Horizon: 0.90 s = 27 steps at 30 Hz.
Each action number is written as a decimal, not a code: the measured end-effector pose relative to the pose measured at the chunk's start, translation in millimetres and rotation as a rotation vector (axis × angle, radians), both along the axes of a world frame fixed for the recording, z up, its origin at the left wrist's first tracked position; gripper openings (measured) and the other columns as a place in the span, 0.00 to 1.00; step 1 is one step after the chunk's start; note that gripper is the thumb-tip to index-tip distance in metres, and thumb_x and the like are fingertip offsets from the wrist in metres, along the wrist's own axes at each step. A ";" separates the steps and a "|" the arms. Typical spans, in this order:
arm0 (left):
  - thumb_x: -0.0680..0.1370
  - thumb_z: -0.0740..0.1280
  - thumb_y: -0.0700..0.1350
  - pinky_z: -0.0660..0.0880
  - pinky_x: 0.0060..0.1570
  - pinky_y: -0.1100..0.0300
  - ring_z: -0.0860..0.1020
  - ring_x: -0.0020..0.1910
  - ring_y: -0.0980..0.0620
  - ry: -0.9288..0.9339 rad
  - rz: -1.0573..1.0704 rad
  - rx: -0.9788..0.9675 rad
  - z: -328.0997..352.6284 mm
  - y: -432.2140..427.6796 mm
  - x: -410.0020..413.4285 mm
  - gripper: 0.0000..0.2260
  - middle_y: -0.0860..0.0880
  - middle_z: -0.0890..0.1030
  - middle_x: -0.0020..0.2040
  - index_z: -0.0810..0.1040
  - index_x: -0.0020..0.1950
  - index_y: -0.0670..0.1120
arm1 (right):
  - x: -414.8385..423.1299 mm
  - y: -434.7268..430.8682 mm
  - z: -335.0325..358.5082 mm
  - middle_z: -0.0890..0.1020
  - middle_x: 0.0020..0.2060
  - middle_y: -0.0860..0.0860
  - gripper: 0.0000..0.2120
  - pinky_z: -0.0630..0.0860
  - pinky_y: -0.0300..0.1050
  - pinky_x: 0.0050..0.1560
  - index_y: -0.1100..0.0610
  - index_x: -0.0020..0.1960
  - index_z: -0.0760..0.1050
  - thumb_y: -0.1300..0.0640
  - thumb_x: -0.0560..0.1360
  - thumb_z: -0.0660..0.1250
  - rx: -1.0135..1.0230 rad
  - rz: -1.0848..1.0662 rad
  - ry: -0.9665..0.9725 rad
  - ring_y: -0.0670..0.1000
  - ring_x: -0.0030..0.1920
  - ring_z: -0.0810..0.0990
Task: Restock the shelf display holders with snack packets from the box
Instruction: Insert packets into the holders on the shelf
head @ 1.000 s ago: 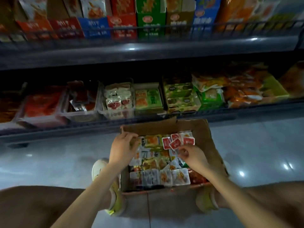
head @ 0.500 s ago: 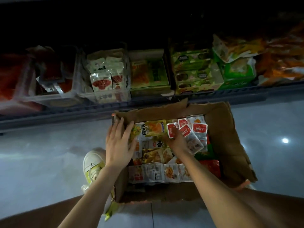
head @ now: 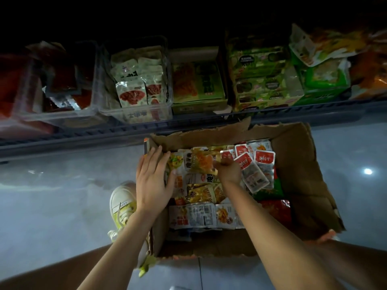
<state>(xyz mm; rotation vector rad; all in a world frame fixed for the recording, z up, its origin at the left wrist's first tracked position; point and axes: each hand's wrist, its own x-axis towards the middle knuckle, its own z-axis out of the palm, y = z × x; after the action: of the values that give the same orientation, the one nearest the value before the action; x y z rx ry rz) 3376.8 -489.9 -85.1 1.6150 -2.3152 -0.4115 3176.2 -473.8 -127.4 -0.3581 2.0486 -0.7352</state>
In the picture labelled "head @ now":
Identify grey metal store shelf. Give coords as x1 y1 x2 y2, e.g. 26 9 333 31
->
0 0 387 160

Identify person's right hand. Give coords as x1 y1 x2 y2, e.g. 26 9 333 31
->
216 155 244 188

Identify green snack packets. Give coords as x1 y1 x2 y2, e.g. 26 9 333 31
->
290 51 353 106

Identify pile of orange yellow packets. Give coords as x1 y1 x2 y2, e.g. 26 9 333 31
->
289 21 387 100

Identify person's left leg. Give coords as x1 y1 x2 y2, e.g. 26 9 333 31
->
0 244 112 290

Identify person's right forearm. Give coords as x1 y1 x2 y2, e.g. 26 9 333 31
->
223 181 345 290

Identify person's left forearm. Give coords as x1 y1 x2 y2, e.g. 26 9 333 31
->
75 211 161 290

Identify person's leg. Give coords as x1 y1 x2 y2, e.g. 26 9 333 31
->
0 244 112 290
308 238 387 290

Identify person's left hand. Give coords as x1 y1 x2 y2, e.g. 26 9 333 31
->
135 146 177 218

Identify person's left shoe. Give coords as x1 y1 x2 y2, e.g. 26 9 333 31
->
108 181 159 277

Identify person's right leg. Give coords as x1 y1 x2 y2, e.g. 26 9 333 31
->
308 238 387 290

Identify pile of red snack packets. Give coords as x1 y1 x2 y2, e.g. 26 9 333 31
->
0 57 28 118

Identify brown cardboard box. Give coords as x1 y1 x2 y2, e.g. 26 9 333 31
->
142 118 347 260

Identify green orange display carton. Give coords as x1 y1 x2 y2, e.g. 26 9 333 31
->
169 46 231 115

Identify clear plastic tray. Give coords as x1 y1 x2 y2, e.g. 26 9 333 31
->
97 38 174 124
18 40 110 129
0 54 55 139

